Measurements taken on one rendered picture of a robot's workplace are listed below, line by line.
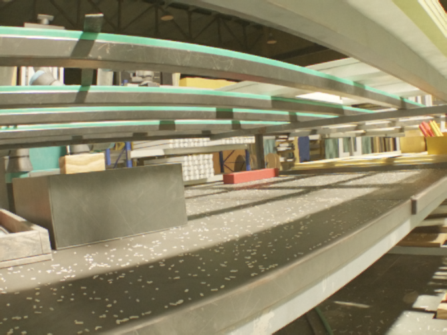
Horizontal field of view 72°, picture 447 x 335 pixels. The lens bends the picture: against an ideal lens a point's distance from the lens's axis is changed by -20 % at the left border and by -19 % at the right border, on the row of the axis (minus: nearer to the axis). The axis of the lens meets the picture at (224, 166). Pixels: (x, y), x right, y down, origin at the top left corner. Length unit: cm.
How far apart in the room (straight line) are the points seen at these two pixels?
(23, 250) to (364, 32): 47
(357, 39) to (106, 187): 38
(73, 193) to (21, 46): 21
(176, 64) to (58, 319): 38
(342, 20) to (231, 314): 30
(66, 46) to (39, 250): 24
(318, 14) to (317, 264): 24
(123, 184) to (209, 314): 31
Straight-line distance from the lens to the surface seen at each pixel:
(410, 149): 208
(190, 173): 594
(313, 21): 34
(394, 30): 58
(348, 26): 40
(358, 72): 100
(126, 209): 54
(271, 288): 32
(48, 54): 44
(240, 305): 30
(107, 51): 47
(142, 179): 55
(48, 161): 253
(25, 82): 260
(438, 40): 67
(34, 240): 44
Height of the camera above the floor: 69
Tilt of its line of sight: 1 degrees down
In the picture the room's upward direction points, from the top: 5 degrees counter-clockwise
